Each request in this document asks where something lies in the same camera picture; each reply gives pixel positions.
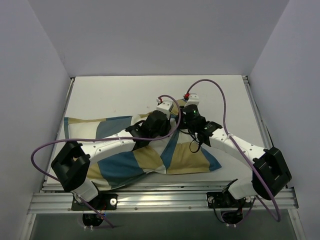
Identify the blue beige white pillowcase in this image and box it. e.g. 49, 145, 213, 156
63, 114, 222, 190

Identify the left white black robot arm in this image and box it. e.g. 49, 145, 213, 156
51, 109, 171, 210

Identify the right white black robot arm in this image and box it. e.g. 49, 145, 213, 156
180, 104, 292, 207

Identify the black looped wire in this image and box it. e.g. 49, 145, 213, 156
189, 131, 203, 154

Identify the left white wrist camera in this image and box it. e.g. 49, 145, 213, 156
156, 98, 173, 119

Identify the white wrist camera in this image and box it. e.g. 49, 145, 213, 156
156, 98, 173, 119
183, 93, 200, 107

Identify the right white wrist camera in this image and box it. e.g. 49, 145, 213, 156
183, 93, 200, 107

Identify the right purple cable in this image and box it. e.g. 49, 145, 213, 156
183, 78, 282, 223

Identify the purple cable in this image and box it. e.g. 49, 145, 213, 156
30, 94, 182, 230
183, 78, 282, 223

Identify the aluminium front rail frame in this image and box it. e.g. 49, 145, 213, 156
27, 181, 300, 215

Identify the right aluminium side rail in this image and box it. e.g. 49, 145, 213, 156
242, 75, 274, 149

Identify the aluminium side rail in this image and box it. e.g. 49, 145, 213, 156
242, 75, 274, 149
46, 77, 76, 177

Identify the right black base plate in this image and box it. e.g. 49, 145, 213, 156
206, 191, 252, 209

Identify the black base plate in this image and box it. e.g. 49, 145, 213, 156
206, 191, 252, 209
71, 192, 118, 211

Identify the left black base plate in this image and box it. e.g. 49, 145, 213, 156
71, 192, 118, 211

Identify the left aluminium side rail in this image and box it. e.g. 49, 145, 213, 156
46, 77, 76, 177

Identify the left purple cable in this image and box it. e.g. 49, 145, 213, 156
30, 94, 182, 230

